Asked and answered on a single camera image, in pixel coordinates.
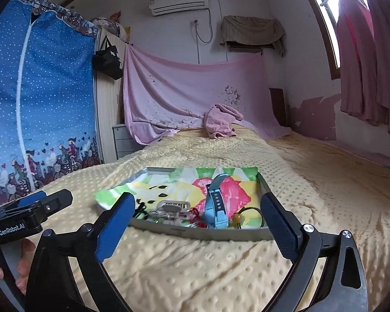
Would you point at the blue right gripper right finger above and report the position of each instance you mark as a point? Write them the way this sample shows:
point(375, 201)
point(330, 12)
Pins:
point(284, 226)

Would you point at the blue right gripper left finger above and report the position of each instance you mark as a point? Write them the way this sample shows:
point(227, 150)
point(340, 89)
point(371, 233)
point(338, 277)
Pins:
point(111, 225)

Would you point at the black plastic hair clip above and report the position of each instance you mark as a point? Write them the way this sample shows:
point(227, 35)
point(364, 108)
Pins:
point(141, 212)

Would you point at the person's left hand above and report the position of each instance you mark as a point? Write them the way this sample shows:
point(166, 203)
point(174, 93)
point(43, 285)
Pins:
point(22, 268)

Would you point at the silver metal tray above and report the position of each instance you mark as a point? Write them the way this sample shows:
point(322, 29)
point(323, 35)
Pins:
point(208, 234)

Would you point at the yellow dotted bed blanket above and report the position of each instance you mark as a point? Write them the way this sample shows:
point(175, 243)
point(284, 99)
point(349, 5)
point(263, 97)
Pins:
point(321, 184)

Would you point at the white rectangular hair comb clip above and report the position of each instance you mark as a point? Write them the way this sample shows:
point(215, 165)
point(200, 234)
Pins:
point(172, 206)

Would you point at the colourful floral tray cloth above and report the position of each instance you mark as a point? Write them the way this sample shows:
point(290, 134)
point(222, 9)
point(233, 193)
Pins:
point(241, 192)

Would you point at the blue wrist watch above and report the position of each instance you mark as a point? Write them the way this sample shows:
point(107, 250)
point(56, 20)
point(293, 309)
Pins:
point(215, 215)

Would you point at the grey drawer cabinet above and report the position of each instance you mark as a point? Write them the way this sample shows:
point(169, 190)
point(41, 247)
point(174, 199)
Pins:
point(125, 144)

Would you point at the blue dotted fabric wardrobe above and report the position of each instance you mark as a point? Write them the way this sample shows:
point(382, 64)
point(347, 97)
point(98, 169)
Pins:
point(47, 112)

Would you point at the beige wooden cabinet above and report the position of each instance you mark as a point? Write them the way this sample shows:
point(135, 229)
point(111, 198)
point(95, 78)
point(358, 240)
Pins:
point(108, 103)

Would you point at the crumpled pink towel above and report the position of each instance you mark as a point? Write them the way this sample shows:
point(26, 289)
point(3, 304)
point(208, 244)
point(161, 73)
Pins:
point(219, 119)

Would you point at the pink hanging sheet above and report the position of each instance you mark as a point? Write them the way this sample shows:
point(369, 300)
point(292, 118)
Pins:
point(162, 97)

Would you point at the dark wooden headboard panel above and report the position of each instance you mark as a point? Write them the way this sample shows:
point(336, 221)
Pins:
point(278, 106)

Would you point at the black hanging bag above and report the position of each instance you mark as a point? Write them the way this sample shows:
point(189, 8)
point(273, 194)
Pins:
point(106, 60)

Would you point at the olive cloth on shelf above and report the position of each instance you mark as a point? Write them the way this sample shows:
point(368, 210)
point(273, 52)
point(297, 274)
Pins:
point(242, 33)

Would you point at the pink window curtain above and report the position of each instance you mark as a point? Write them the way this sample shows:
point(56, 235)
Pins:
point(363, 35)

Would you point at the white air conditioner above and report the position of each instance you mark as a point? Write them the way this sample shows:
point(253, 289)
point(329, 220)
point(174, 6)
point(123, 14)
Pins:
point(163, 7)

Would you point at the wooden window frame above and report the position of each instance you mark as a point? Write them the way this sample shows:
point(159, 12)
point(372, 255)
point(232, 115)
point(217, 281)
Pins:
point(329, 38)

